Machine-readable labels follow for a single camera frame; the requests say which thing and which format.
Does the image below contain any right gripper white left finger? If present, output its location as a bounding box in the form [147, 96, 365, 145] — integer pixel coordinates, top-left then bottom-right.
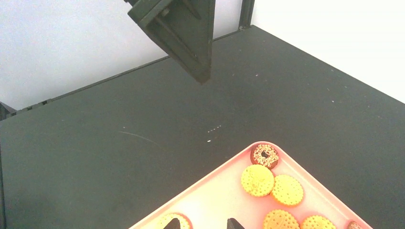
[163, 218, 181, 229]

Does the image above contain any chocolate donut cookie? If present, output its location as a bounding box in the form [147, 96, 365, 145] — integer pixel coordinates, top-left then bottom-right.
[346, 221, 363, 229]
[250, 144, 279, 170]

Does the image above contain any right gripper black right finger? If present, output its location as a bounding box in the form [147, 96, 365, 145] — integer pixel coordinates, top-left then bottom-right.
[227, 218, 245, 229]

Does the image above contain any pink plastic tray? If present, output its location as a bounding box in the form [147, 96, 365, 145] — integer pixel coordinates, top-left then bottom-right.
[134, 143, 369, 229]

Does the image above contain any chocolate donut cookie left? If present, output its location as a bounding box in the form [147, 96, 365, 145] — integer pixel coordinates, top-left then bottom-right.
[250, 144, 279, 170]

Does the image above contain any chocolate donut cookie right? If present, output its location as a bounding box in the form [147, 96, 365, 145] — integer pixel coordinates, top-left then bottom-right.
[346, 221, 363, 229]

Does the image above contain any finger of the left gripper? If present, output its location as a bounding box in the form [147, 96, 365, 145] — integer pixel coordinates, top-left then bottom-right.
[128, 0, 215, 83]

